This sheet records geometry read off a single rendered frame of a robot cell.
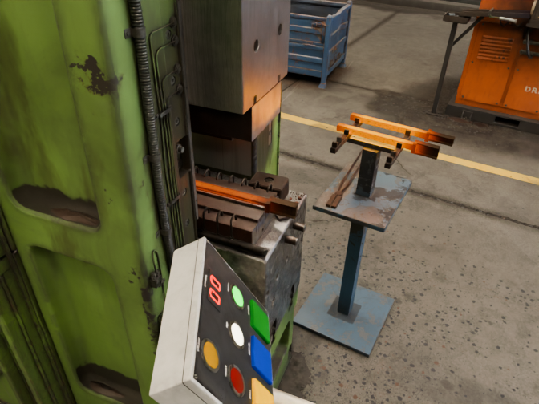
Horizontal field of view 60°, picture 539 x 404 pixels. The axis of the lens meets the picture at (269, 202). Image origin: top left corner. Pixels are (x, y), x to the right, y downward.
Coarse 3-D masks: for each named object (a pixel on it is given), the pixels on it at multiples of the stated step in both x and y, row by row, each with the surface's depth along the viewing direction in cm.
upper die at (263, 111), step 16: (272, 96) 123; (192, 112) 119; (208, 112) 117; (224, 112) 116; (256, 112) 115; (272, 112) 126; (192, 128) 122; (208, 128) 120; (224, 128) 118; (240, 128) 116; (256, 128) 118
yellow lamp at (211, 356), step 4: (208, 344) 78; (204, 348) 77; (208, 348) 78; (212, 348) 79; (204, 352) 76; (208, 352) 77; (212, 352) 78; (216, 352) 80; (208, 356) 77; (212, 356) 78; (216, 356) 79; (208, 360) 76; (212, 360) 77; (216, 360) 78; (212, 364) 77; (216, 364) 78
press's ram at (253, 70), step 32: (192, 0) 97; (224, 0) 95; (256, 0) 100; (288, 0) 118; (192, 32) 101; (224, 32) 99; (256, 32) 104; (288, 32) 123; (192, 64) 106; (224, 64) 103; (256, 64) 108; (192, 96) 110; (224, 96) 107; (256, 96) 113
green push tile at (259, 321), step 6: (252, 300) 104; (252, 306) 103; (258, 306) 106; (252, 312) 102; (258, 312) 104; (252, 318) 100; (258, 318) 103; (264, 318) 106; (252, 324) 99; (258, 324) 101; (264, 324) 104; (258, 330) 100; (264, 330) 102; (264, 336) 101
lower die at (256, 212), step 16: (208, 176) 155; (208, 192) 146; (256, 192) 148; (272, 192) 148; (224, 208) 141; (240, 208) 141; (256, 208) 142; (208, 224) 139; (224, 224) 137; (240, 224) 137; (256, 224) 137; (256, 240) 140
